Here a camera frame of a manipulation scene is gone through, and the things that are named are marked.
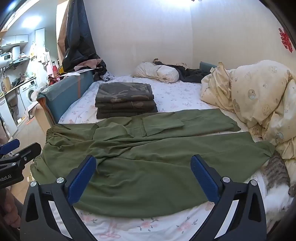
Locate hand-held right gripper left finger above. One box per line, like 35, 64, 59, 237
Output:
20, 155, 97, 241

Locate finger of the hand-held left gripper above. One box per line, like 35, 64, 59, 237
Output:
0, 138, 20, 156
0, 142, 42, 168

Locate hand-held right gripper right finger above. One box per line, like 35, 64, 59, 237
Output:
190, 155, 267, 241

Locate olive green pants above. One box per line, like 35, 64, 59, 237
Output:
30, 109, 275, 219

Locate folded camouflage pants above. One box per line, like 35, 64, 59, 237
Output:
96, 106, 159, 119

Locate person's left hand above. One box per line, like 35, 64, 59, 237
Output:
0, 189, 22, 230

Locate white washing machine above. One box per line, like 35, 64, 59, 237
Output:
19, 79, 39, 110

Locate blue padded bed board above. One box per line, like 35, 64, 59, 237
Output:
36, 69, 94, 125

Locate tabby and white cat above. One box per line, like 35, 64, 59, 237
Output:
261, 152, 296, 232

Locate floral white bedsheet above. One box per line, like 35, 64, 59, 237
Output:
58, 75, 289, 241

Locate cream bear print duvet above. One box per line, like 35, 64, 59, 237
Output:
200, 60, 296, 186

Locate black clothing heap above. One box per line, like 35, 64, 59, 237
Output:
153, 59, 212, 83

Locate crumpled clothes pile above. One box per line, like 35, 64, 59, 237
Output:
92, 59, 115, 82

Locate black hanging garment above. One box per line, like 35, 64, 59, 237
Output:
62, 0, 107, 74

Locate teal cushion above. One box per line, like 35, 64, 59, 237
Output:
199, 61, 218, 74

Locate white floral pillow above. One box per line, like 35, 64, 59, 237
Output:
132, 61, 180, 83

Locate white wall cabinets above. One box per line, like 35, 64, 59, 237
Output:
0, 34, 29, 48

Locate red wall decoration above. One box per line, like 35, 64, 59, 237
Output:
278, 28, 294, 53

